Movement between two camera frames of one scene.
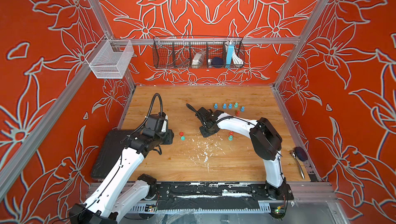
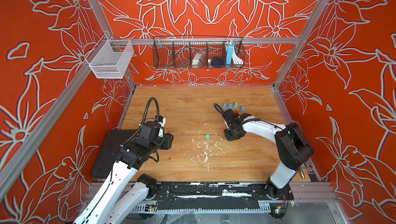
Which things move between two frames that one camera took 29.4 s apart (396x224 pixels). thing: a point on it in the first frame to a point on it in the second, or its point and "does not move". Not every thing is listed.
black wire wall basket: (198, 52) does not move
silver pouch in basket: (198, 60) does not move
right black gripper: (205, 135) to (229, 139)
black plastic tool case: (110, 154) does not move
